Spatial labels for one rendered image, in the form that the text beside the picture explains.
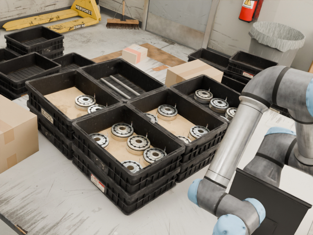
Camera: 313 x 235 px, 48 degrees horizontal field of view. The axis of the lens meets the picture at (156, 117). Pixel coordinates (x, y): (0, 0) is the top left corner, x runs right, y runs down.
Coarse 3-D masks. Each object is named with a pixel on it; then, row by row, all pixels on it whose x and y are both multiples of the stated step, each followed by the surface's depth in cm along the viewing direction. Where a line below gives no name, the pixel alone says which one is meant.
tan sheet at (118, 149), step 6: (102, 132) 160; (108, 132) 161; (114, 144) 155; (120, 144) 155; (126, 144) 156; (108, 150) 151; (114, 150) 151; (120, 150) 152; (126, 150) 152; (114, 156) 148; (120, 156) 149; (126, 156) 149; (132, 156) 150; (138, 156) 150; (138, 162) 147
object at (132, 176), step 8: (120, 104) 163; (104, 112) 157; (136, 112) 160; (80, 120) 149; (72, 128) 147; (80, 128) 144; (160, 128) 152; (88, 136) 141; (168, 136) 148; (96, 144) 137; (104, 152) 134; (176, 152) 140; (112, 160) 132; (160, 160) 135; (168, 160) 138; (120, 168) 129; (144, 168) 130; (152, 168) 132; (128, 176) 127; (136, 176) 127
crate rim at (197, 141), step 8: (168, 88) 183; (144, 96) 173; (128, 104) 164; (208, 112) 169; (216, 128) 158; (224, 128) 162; (176, 136) 149; (208, 136) 154; (184, 144) 145; (192, 144) 146
